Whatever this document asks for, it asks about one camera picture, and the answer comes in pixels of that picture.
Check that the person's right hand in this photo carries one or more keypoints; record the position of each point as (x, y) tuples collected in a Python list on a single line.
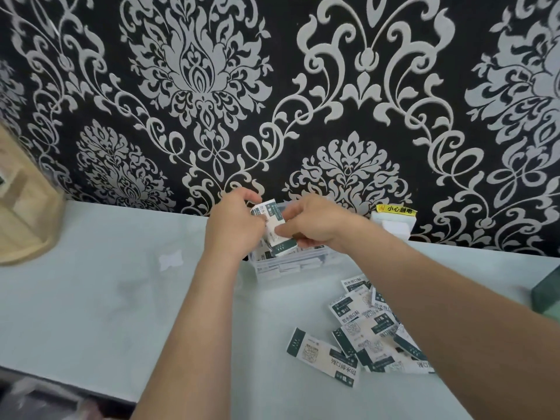
[(323, 223)]

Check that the white wall socket yellow label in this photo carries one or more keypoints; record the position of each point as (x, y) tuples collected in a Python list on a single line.
[(396, 220)]

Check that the green white cardboard carton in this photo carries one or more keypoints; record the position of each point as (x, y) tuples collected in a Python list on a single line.
[(549, 295)]

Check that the person's left hand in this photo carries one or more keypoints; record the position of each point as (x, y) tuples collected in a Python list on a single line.
[(232, 231)]

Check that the crumpled plastic bag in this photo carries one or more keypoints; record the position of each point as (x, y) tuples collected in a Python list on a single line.
[(43, 402)]

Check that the small white green packet bundle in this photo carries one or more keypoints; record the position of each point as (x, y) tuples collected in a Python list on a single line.
[(273, 218)]

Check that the person's left forearm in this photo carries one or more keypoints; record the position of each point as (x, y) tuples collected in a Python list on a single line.
[(188, 345)]

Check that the pile of white green packets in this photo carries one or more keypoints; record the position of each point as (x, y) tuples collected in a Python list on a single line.
[(367, 341)]

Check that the person's right forearm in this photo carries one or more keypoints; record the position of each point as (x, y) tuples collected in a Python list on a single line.
[(459, 319)]

